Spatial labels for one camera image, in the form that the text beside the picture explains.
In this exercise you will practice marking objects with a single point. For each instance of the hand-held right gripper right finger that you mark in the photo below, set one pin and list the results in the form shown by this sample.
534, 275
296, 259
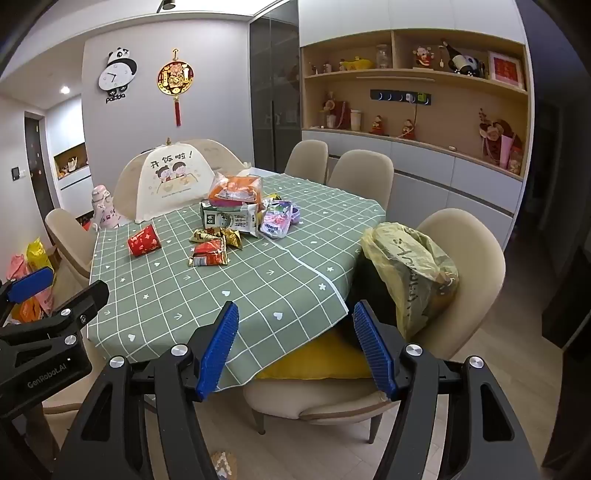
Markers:
374, 350

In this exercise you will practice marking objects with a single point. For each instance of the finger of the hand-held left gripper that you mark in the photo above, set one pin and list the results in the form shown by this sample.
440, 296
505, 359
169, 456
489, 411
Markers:
30, 284
87, 304

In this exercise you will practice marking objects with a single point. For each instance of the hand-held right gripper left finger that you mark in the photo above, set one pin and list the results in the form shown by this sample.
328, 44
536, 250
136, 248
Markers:
217, 350

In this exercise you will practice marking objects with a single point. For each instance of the black trash bin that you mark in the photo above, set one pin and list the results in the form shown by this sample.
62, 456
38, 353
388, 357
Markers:
374, 286

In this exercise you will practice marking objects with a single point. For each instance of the yellow bin liner bag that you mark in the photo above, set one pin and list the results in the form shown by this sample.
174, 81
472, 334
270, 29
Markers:
415, 272

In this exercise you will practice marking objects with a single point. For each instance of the red snack wrapper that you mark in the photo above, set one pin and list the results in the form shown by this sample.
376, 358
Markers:
208, 256

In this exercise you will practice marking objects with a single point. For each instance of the gold snack wrapper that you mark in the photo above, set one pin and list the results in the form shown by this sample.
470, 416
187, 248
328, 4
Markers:
217, 236

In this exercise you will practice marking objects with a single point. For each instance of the green white milk carton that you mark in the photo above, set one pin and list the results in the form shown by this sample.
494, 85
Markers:
217, 216

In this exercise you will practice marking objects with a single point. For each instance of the pink cartoon packet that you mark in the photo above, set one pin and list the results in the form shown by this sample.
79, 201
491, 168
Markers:
275, 221

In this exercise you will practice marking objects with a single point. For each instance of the yellow snack packet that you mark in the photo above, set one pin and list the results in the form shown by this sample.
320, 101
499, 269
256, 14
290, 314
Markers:
271, 201

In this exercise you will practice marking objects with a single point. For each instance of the red orange snack packet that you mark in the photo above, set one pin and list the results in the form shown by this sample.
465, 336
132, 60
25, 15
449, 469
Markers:
238, 187

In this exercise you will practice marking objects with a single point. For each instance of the pink shopping bag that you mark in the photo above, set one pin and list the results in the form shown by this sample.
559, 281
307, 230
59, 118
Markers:
18, 267

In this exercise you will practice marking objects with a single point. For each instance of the yellow shopping bag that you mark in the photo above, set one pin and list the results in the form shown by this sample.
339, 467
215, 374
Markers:
39, 254

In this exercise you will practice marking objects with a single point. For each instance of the yellow seat cushion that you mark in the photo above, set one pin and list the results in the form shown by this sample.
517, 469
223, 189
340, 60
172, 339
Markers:
314, 360

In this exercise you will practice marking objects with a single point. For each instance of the beige dining chair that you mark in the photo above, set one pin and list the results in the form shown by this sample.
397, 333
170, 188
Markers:
305, 159
362, 177
67, 235
466, 258

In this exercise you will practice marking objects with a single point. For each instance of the green checked tablecloth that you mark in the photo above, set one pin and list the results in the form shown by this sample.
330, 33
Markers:
277, 286

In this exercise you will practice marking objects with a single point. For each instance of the pink water bottle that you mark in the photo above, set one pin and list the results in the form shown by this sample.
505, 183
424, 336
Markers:
105, 210

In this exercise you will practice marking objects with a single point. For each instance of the fuzzy beige slipper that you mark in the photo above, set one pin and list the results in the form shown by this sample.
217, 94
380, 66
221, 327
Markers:
224, 466

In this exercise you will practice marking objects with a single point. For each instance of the dark brown door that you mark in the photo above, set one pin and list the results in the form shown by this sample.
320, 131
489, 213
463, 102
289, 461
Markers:
39, 161

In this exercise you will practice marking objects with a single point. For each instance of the beige cartoon print food cover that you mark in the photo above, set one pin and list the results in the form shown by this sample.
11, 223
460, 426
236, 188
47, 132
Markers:
171, 184

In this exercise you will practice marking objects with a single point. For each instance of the purple plastic toy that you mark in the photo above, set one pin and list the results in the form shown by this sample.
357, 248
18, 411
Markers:
294, 214

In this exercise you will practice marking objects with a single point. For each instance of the white sideboard cabinet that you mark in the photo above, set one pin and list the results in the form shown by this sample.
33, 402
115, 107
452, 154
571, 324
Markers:
438, 184

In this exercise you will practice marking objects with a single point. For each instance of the small red seated figurine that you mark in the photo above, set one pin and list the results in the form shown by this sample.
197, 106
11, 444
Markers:
377, 125
407, 129

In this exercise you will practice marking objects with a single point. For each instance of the white tumbler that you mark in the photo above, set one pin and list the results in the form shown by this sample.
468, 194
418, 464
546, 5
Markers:
355, 120

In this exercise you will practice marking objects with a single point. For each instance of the red gift bag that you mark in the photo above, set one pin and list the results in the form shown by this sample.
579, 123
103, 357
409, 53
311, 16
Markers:
341, 115

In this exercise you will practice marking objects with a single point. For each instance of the beige flower ornament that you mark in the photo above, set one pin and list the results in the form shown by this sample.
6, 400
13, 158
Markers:
329, 110

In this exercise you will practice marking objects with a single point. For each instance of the dark glass cabinet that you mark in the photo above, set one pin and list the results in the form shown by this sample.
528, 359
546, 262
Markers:
274, 78

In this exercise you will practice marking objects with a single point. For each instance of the glass jar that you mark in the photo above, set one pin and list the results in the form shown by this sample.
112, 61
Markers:
382, 57

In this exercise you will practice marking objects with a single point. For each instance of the red fortune god figurine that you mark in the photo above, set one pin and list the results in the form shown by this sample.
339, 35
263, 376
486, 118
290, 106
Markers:
422, 57

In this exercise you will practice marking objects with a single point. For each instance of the panda plush wine bottle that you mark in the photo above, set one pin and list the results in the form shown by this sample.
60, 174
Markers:
464, 62

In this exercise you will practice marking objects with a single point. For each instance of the red framed picture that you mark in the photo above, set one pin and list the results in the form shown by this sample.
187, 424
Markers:
506, 70

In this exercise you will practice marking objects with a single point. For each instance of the ceiling spotlight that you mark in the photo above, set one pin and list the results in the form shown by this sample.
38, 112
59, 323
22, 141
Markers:
166, 4

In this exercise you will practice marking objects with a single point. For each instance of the wall switch panel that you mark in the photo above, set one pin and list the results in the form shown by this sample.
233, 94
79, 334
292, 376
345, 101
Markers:
18, 173

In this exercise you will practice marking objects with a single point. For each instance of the wall niche with ornaments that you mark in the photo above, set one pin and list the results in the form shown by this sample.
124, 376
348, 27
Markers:
71, 161

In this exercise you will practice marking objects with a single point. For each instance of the panda wall clock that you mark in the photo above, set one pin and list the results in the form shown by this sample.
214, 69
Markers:
115, 76

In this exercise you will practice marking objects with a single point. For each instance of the red gold wall ornament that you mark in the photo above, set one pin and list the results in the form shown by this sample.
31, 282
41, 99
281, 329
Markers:
174, 78

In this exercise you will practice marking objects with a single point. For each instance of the wooden wall shelf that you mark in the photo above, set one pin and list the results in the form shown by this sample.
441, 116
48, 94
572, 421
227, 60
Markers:
461, 115

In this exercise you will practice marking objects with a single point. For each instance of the black power strip rail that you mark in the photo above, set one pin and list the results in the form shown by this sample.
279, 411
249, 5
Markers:
392, 96

